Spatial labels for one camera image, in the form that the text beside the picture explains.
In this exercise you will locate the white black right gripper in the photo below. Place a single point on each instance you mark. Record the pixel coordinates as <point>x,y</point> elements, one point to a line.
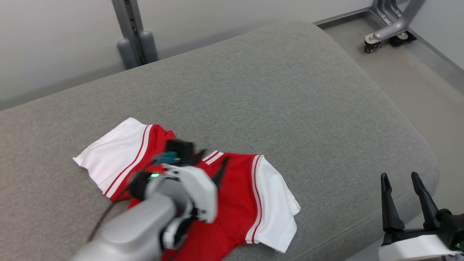
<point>409,250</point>

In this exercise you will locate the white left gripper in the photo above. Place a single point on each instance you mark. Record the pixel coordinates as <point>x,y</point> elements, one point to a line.
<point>203,192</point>

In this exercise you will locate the red shirt with white sleeves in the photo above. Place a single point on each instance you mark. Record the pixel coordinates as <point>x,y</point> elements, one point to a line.
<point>239,195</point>

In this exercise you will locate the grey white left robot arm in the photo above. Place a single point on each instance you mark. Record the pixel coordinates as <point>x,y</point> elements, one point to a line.
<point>137,224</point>

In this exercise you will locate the grey wheeled stand leg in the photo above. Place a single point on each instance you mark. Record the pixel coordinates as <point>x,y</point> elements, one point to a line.
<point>397,23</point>

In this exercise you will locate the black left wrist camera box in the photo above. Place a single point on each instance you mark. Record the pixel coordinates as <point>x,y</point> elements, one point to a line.
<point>179,148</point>

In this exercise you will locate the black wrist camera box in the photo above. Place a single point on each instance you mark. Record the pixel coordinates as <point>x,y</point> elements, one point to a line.
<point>453,228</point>
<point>179,148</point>

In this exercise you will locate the teal left camera connector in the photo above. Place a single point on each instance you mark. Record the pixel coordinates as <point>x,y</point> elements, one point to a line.
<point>168,157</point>

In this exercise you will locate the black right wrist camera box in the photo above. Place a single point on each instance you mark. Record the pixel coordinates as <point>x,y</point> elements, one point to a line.
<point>453,228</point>

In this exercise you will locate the grey cylindrical post bumper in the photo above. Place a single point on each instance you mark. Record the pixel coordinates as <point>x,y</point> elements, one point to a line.
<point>149,45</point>
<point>125,54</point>

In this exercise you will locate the grey vertical metal post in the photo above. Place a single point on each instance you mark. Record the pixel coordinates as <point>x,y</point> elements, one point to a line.
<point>128,18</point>

